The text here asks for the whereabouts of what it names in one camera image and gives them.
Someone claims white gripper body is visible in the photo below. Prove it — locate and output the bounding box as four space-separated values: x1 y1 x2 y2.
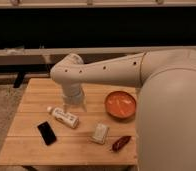
62 83 84 104

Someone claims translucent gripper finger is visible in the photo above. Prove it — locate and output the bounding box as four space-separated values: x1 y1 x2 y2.
80 102 87 112
63 103 69 113

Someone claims orange ceramic bowl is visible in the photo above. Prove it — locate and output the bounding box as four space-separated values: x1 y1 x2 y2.
104 91 136 119

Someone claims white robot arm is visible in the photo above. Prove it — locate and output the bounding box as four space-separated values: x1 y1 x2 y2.
50 49 196 171

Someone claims white plastic bottle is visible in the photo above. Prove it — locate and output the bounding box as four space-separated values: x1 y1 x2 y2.
47 106 79 129

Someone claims black smartphone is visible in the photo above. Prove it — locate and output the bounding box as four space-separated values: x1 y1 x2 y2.
37 122 57 145

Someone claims wooden table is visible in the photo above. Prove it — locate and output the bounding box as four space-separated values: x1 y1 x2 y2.
0 78 137 166

